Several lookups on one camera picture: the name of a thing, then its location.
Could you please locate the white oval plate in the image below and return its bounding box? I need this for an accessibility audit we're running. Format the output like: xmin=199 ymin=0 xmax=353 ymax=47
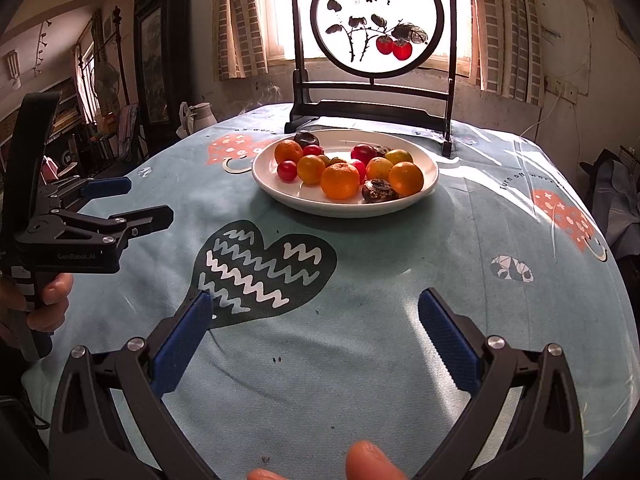
xmin=251 ymin=129 xmax=440 ymax=218

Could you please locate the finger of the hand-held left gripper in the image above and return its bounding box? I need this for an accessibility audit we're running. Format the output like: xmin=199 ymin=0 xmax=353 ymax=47
xmin=42 ymin=176 xmax=132 ymax=206
xmin=27 ymin=205 xmax=174 ymax=250

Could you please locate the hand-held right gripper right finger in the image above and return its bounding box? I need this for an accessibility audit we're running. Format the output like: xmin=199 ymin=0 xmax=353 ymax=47
xmin=415 ymin=287 xmax=586 ymax=480

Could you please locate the brick-patterned curtain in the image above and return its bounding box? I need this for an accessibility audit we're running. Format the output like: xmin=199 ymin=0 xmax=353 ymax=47
xmin=467 ymin=0 xmax=546 ymax=106
xmin=214 ymin=0 xmax=268 ymax=81

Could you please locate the person's right hand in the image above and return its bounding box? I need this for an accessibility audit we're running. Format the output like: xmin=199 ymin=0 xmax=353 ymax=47
xmin=247 ymin=441 xmax=411 ymax=480

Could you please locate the grey clothes heap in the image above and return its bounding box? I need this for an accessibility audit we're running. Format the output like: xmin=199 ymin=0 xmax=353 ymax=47
xmin=580 ymin=147 xmax=640 ymax=261

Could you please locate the person's left hand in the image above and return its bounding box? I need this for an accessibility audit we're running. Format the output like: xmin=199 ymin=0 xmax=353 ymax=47
xmin=0 ymin=272 xmax=75 ymax=348

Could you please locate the white kettle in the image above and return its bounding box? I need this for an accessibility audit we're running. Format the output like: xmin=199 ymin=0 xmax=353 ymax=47
xmin=179 ymin=102 xmax=218 ymax=137

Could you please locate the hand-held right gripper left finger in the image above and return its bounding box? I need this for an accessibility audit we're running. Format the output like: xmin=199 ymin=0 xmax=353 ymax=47
xmin=47 ymin=290 xmax=233 ymax=480

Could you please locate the round painted table screen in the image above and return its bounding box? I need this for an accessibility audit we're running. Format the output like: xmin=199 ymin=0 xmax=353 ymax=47
xmin=284 ymin=0 xmax=458 ymax=157

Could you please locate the white wall socket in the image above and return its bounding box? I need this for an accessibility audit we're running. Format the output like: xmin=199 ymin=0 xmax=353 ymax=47
xmin=545 ymin=76 xmax=578 ymax=98

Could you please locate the wooden bookshelf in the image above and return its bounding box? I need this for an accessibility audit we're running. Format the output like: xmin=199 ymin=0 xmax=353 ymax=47
xmin=0 ymin=75 xmax=88 ymax=186

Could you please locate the dark coat stand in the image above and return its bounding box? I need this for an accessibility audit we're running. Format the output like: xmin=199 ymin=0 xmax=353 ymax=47
xmin=112 ymin=5 xmax=132 ymax=106

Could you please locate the yellow-orange citrus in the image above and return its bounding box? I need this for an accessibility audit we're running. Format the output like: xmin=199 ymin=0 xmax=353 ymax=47
xmin=366 ymin=157 xmax=394 ymax=182

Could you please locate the large orange mandarin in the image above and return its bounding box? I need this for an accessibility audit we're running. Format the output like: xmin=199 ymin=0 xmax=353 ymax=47
xmin=320 ymin=162 xmax=361 ymax=200

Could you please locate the dark framed painting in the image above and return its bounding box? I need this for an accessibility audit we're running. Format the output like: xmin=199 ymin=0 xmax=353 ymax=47
xmin=134 ymin=0 xmax=193 ymax=136

